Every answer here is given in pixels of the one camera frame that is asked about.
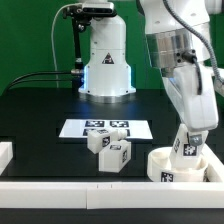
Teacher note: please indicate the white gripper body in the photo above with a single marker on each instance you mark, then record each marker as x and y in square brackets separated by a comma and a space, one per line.
[197, 111]

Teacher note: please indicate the white marker sheet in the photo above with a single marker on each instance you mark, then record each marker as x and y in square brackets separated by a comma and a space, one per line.
[78, 128]

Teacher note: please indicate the white round stool seat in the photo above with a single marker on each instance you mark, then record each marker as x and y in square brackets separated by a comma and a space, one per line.
[159, 168]

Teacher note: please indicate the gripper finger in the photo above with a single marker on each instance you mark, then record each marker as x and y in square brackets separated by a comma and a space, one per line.
[197, 138]

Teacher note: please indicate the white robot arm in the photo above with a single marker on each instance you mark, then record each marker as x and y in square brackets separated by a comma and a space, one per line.
[178, 39]

